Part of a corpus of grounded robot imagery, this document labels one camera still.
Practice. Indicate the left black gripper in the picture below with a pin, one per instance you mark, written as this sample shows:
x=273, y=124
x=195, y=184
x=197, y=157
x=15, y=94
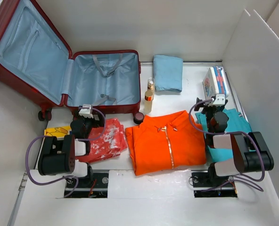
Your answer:
x=99, y=123

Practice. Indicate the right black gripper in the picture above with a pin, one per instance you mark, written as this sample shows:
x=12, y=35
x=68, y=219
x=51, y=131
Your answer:
x=206, y=106

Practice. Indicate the yellow cartoon cloth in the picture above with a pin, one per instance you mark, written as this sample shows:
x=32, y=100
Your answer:
x=57, y=131

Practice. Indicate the white first aid box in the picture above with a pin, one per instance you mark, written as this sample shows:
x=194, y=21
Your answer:
x=215, y=83

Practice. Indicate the light blue cloth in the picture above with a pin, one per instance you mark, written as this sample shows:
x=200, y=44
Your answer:
x=167, y=72

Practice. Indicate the small gold cap bottle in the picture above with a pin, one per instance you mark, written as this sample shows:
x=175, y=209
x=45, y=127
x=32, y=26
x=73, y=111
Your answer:
x=151, y=84

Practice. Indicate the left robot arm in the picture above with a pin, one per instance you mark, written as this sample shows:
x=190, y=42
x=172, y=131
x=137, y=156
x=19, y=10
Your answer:
x=58, y=154

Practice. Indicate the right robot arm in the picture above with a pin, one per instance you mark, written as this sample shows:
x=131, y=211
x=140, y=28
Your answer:
x=251, y=155

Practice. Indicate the teal folded garment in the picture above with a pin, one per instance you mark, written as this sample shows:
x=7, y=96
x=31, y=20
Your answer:
x=236, y=122

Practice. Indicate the red white patterned cloth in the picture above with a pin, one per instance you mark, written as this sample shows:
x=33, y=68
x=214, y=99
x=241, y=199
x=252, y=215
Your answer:
x=110, y=145

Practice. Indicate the dark red round jar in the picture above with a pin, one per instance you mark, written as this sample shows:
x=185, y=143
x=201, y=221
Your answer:
x=138, y=118

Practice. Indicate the orange zip jacket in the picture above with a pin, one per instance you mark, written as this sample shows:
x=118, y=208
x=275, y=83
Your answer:
x=165, y=143

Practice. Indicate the white foam board panel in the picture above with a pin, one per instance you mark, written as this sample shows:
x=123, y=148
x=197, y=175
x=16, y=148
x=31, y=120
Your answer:
x=251, y=60

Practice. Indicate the red open suitcase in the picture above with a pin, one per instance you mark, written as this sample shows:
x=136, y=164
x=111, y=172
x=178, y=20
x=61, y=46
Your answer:
x=37, y=62

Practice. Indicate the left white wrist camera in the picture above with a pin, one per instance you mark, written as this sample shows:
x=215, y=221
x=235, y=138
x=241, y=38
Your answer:
x=85, y=111

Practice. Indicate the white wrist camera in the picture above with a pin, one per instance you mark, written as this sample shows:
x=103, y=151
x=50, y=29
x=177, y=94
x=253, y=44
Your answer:
x=218, y=100
x=85, y=111

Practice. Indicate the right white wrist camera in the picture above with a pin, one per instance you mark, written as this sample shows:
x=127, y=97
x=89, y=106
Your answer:
x=218, y=100

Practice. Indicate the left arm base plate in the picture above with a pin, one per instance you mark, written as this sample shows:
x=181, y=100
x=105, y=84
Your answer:
x=96, y=187

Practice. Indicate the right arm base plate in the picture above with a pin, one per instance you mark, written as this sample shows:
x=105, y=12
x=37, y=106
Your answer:
x=205, y=187

